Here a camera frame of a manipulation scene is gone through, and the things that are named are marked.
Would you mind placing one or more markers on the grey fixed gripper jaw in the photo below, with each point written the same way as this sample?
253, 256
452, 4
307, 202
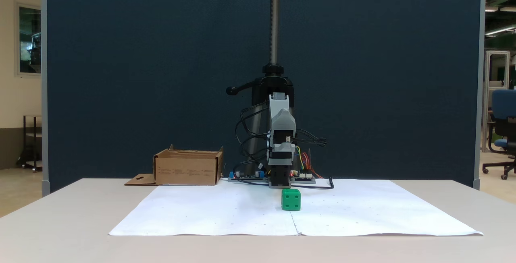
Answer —
283, 148

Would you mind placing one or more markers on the green die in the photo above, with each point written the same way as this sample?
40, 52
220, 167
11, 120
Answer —
291, 199

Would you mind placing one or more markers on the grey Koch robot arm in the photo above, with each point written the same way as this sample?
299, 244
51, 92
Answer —
282, 120

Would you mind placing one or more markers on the blue circuit board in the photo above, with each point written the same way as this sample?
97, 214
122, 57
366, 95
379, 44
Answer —
246, 177

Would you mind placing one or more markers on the white paper sheet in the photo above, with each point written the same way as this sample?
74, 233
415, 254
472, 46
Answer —
242, 210

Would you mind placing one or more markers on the brown cardboard box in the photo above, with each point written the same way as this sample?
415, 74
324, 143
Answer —
187, 170

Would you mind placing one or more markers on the dark blue partition panel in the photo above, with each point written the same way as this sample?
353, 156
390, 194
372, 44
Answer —
141, 73

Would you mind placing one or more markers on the blue office chair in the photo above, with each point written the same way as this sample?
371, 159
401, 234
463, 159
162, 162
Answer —
504, 110

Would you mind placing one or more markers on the ceiling light strip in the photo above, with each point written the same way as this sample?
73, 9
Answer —
500, 30

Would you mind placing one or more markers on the black cart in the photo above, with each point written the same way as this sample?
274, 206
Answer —
33, 134

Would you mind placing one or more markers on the black camera tripod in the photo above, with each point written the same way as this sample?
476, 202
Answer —
274, 13

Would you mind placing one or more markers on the framed wall window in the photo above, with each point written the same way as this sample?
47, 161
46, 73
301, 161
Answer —
29, 39

